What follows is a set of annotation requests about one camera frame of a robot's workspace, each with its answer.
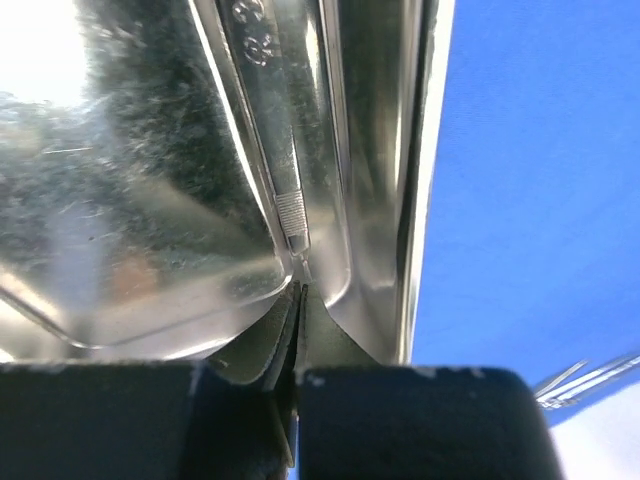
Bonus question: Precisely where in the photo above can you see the steel hemostat clamp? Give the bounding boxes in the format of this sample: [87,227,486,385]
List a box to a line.
[532,359,589,398]

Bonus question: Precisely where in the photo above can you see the blue surgical drape cloth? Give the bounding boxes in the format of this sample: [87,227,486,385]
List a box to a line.
[413,1,639,384]

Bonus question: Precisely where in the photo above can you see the steel surgical forceps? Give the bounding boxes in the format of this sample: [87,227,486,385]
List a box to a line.
[534,352,639,410]

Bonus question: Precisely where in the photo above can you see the steel scalpel handle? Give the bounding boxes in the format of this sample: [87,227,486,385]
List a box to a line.
[218,1,312,283]

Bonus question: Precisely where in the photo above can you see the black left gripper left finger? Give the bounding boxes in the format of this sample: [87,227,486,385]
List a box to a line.
[1,282,301,479]

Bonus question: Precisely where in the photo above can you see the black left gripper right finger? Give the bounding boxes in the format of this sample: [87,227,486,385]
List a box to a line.
[295,285,562,479]

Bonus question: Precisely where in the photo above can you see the stainless steel instrument tray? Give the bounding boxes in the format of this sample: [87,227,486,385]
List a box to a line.
[1,1,455,364]

